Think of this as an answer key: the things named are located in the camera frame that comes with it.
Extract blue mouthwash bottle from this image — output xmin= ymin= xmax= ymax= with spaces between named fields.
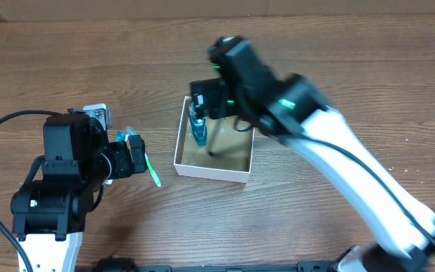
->
xmin=189 ymin=104 xmax=208 ymax=147

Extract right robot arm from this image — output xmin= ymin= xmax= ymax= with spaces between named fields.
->
xmin=190 ymin=36 xmax=435 ymax=271

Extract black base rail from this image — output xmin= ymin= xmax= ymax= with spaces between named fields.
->
xmin=76 ymin=258 xmax=338 ymax=272

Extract green toothbrush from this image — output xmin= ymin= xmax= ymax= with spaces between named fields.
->
xmin=125 ymin=126 xmax=162 ymax=187

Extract teal toothpaste tube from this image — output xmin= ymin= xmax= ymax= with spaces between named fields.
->
xmin=116 ymin=131 xmax=128 ymax=141

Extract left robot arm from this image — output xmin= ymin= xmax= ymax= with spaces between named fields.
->
xmin=11 ymin=113 xmax=147 ymax=271

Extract white cardboard box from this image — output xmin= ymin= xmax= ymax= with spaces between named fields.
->
xmin=174 ymin=97 xmax=255 ymax=184

